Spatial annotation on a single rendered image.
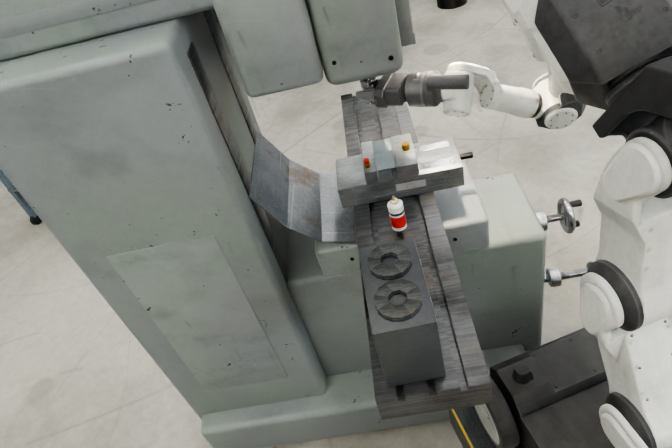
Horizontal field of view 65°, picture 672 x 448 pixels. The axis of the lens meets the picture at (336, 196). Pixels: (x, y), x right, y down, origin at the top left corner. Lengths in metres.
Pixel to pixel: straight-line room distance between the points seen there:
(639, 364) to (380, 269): 0.56
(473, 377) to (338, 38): 0.77
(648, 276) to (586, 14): 0.47
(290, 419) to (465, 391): 1.00
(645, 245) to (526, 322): 0.99
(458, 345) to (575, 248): 1.52
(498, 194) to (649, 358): 0.73
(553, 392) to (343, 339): 0.71
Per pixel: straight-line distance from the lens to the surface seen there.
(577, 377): 1.55
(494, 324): 1.92
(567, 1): 0.90
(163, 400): 2.54
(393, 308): 1.00
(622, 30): 0.89
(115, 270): 1.57
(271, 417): 2.05
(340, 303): 1.72
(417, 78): 1.33
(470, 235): 1.55
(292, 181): 1.63
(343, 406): 1.99
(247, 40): 1.22
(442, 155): 1.52
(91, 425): 2.66
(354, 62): 1.26
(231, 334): 1.72
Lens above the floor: 1.92
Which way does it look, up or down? 39 degrees down
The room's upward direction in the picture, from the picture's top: 16 degrees counter-clockwise
